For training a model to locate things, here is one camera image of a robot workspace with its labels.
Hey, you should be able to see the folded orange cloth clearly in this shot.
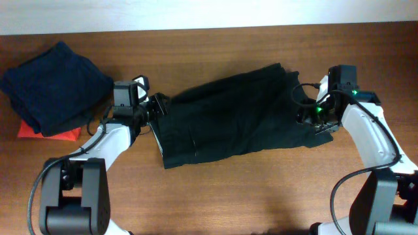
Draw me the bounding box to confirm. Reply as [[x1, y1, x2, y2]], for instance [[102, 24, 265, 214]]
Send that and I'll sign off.
[[17, 119, 82, 142]]

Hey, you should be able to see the black shorts garment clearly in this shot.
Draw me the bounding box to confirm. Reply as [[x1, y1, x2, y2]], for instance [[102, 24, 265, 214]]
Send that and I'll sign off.
[[152, 63, 333, 169]]

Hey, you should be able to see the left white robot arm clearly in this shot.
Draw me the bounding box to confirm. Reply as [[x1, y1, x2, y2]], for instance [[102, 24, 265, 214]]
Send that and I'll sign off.
[[26, 93, 169, 234]]

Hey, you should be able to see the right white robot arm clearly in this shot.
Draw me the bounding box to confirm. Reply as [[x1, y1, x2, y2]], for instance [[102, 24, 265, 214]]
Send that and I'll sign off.
[[298, 89, 417, 234]]

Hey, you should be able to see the folded navy blue garment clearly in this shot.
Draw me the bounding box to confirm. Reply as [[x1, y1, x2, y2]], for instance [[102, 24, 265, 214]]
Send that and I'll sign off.
[[1, 42, 114, 136]]

